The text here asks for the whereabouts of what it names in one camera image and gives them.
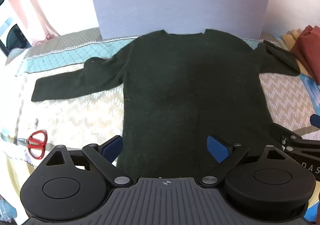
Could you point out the yellow folded cloth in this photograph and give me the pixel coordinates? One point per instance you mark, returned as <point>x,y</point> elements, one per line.
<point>290,38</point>

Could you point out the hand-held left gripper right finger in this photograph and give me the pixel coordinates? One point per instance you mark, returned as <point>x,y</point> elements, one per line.
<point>217,150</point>

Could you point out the dark green sweater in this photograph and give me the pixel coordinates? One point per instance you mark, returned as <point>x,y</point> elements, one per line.
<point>187,90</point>

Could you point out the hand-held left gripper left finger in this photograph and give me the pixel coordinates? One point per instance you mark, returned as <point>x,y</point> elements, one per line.
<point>113,147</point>

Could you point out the rust red folded cloth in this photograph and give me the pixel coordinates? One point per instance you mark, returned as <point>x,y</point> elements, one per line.
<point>310,47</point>

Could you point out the patterned bed blanket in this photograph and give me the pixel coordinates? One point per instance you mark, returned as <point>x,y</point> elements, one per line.
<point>75,115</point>

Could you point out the pink floral curtain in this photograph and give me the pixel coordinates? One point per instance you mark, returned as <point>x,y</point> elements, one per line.
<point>32,9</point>

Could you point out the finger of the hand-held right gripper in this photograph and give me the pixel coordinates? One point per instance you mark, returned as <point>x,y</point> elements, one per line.
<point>316,120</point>
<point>282,132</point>

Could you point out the blue floral cloth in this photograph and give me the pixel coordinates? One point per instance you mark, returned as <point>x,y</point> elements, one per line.
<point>312,87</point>

